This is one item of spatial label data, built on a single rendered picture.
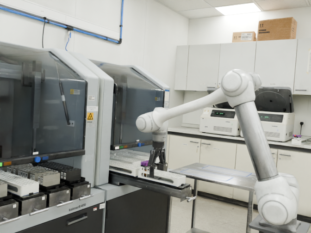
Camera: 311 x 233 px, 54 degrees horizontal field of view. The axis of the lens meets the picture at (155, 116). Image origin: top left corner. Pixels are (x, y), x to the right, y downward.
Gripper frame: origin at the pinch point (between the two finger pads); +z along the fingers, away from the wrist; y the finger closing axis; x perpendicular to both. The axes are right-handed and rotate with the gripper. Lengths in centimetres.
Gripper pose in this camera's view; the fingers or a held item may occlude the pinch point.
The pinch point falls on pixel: (156, 172)
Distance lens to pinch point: 196.4
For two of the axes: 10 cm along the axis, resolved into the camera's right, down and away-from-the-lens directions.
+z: -0.7, 10.0, 0.6
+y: 5.5, -0.1, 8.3
